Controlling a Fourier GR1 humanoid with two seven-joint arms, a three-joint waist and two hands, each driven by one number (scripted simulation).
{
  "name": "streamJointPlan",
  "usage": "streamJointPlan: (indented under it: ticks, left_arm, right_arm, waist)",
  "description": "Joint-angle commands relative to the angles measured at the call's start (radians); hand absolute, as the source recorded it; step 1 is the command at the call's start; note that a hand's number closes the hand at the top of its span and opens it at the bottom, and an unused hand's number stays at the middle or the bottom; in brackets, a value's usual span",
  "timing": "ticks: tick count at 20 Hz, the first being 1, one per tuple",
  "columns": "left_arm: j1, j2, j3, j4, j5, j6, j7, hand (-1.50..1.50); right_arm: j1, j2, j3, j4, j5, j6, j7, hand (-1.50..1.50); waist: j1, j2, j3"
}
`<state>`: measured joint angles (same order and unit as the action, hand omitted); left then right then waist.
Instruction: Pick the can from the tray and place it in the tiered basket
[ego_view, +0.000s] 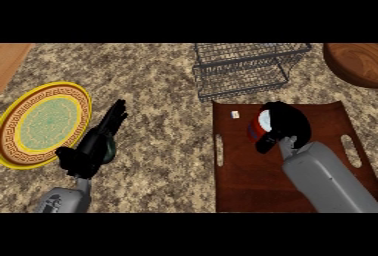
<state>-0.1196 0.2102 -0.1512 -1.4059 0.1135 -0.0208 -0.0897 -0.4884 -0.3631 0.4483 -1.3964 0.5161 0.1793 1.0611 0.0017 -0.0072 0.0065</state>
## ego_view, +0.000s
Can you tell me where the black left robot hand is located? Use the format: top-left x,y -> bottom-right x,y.
55,98 -> 130,180

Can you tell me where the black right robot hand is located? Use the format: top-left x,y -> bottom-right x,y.
254,100 -> 313,155

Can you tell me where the red can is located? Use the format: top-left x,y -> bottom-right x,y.
245,109 -> 275,144

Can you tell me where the brown wooden tray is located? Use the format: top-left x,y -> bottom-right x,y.
211,100 -> 378,214

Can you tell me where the yellow patterned plate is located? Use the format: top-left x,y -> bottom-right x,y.
0,81 -> 93,171

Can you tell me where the brown wooden bowl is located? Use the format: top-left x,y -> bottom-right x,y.
322,43 -> 378,89

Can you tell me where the wooden board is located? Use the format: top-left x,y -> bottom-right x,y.
0,43 -> 36,94

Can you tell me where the dark wire tiered basket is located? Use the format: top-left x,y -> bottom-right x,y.
192,43 -> 313,103

